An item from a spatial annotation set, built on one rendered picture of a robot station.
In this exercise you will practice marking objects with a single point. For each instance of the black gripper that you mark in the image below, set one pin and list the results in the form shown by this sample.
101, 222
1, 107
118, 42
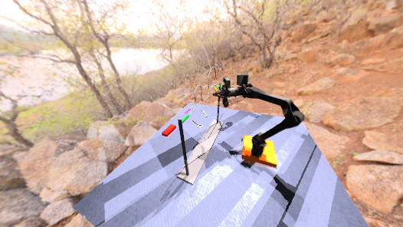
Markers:
226, 92

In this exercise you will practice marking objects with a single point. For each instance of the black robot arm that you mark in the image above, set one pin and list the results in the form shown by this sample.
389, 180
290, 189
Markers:
293, 115

